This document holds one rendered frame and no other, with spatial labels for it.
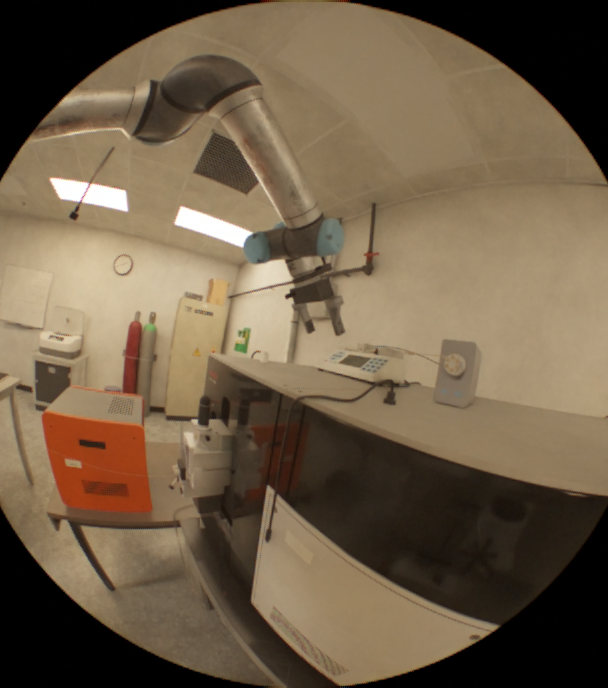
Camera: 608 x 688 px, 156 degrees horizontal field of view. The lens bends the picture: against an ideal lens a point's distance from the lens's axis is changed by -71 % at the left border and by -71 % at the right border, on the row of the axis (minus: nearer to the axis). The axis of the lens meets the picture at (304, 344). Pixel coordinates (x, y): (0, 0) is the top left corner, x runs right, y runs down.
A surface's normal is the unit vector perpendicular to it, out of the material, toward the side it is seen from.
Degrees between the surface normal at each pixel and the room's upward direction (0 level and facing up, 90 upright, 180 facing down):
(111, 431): 90
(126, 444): 90
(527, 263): 90
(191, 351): 90
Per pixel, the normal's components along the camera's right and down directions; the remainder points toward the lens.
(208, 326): 0.63, 0.10
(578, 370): -0.76, -0.15
